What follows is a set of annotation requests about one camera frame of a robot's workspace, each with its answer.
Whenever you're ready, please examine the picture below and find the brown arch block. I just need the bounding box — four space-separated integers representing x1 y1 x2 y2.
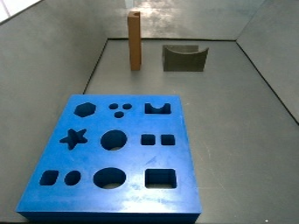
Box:
127 11 141 71

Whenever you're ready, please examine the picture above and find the dark grey curved fixture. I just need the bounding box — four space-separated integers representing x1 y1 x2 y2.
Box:
163 45 209 72

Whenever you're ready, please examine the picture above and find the blue shape-sorting board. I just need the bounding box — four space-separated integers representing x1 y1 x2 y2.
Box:
16 94 201 224

